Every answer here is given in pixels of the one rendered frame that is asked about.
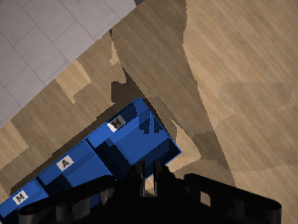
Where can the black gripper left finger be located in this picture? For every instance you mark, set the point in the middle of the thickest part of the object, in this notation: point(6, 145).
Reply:
point(67, 206)

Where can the blue three-compartment bin rack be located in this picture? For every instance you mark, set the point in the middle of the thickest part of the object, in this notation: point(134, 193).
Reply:
point(131, 135)

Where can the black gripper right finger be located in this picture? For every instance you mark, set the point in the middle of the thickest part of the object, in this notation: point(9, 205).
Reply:
point(241, 205)

